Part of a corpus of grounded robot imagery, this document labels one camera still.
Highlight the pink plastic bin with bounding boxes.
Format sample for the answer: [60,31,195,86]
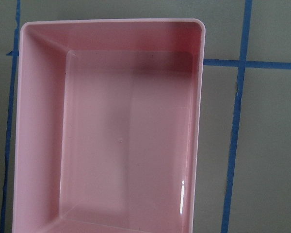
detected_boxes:
[12,18,206,233]

